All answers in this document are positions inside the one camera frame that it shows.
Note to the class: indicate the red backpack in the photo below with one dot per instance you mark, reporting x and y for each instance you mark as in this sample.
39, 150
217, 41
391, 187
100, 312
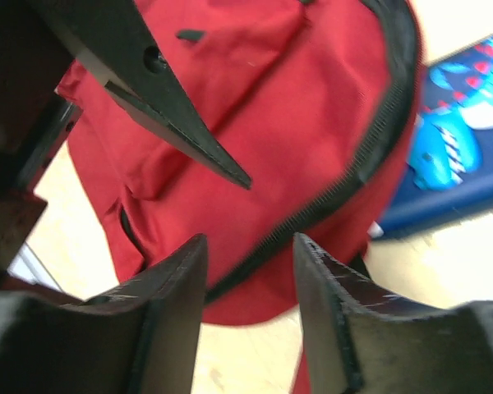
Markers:
316, 100

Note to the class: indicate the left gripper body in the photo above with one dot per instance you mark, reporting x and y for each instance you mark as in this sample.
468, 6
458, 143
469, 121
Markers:
34, 121

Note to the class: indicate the blue pencil case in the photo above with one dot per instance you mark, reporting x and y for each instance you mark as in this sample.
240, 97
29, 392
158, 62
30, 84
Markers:
450, 167

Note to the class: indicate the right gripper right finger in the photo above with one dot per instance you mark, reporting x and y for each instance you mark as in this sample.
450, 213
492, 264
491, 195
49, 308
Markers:
359, 337

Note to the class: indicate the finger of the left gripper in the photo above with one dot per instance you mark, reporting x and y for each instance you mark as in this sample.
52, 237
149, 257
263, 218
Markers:
112, 41

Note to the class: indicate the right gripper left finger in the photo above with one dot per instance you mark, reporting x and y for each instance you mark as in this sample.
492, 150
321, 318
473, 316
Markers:
139, 337

